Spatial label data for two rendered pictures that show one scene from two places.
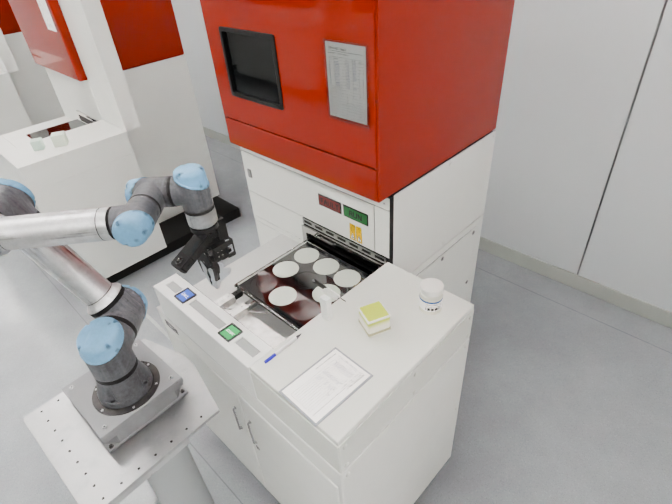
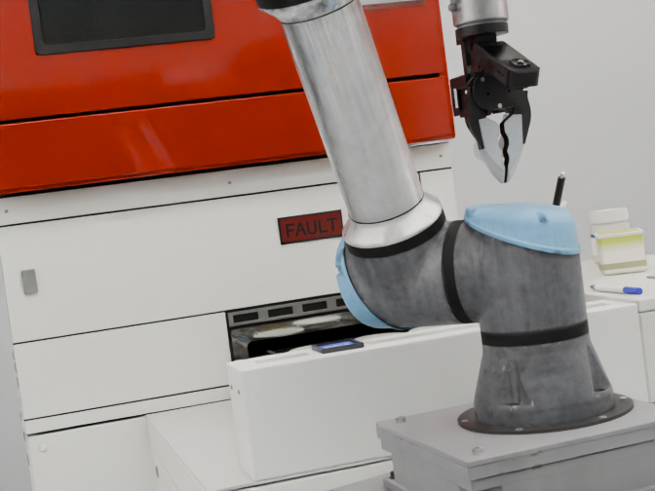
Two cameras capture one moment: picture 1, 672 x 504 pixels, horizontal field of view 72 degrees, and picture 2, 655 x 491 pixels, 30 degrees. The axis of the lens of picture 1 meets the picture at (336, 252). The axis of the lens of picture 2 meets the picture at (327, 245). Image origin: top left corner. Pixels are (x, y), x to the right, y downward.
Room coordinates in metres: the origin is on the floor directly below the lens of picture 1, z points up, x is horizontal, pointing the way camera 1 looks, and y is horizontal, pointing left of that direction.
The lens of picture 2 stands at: (0.43, 1.91, 1.18)
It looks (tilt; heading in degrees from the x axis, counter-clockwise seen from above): 3 degrees down; 298
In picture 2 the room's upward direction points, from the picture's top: 7 degrees counter-clockwise
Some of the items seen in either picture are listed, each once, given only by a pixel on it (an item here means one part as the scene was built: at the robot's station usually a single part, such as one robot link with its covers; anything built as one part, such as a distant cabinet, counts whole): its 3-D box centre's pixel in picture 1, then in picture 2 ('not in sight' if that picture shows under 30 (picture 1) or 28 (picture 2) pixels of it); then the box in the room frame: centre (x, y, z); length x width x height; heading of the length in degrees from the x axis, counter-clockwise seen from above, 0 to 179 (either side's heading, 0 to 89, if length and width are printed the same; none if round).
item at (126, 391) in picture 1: (120, 376); (539, 368); (0.87, 0.64, 0.95); 0.15 x 0.15 x 0.10
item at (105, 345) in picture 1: (106, 346); (519, 263); (0.88, 0.64, 1.06); 0.13 x 0.12 x 0.14; 179
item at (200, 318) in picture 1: (212, 329); (441, 384); (1.09, 0.43, 0.89); 0.55 x 0.09 x 0.14; 43
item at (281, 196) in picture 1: (310, 209); (246, 282); (1.58, 0.09, 1.02); 0.82 x 0.03 x 0.40; 43
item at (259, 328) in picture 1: (252, 330); not in sight; (1.09, 0.30, 0.87); 0.36 x 0.08 x 0.03; 43
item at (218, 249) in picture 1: (211, 240); (484, 71); (1.01, 0.33, 1.30); 0.09 x 0.08 x 0.12; 133
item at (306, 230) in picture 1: (341, 253); (353, 336); (1.44, -0.02, 0.89); 0.44 x 0.02 x 0.10; 43
